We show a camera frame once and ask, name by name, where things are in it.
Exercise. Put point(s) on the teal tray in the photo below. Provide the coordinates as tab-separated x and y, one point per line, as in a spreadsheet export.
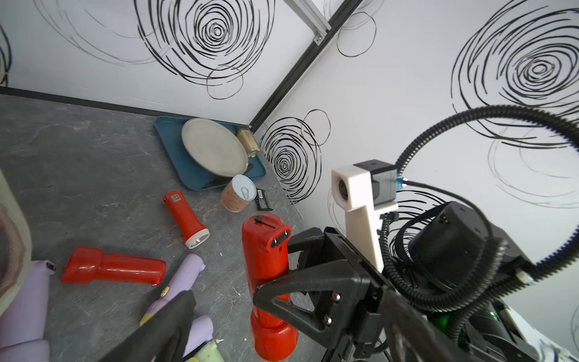
191	174

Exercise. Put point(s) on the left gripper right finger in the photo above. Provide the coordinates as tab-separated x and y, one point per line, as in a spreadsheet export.
410	336

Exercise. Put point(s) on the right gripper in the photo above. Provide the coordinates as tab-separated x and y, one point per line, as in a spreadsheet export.
357	315

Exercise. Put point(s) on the small yellowish jar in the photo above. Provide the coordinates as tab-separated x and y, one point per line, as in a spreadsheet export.
248	141

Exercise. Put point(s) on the red flashlight white rim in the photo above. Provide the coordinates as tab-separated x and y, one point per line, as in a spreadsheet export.
194	232

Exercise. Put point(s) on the purple flashlight near bag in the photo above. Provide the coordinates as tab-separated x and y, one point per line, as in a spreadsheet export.
23	323

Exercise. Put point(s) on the purple flashlight centre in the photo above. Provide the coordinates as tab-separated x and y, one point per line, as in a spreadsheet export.
182	280

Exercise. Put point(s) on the purple flashlight horizontal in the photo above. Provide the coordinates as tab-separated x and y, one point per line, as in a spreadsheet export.
202	330

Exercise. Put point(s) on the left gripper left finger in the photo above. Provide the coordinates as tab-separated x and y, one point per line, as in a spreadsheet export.
163	337

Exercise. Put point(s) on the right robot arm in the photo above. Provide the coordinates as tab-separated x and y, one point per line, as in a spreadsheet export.
437	293

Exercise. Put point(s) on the red jute tote bag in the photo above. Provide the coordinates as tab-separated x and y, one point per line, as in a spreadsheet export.
20	245

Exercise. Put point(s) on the grey round plate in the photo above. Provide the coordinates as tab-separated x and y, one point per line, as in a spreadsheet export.
214	147

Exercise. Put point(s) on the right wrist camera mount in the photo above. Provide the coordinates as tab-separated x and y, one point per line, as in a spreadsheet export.
365	191

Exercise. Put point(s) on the green flashlight horizontal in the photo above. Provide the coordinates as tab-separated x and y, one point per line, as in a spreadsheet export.
207	352

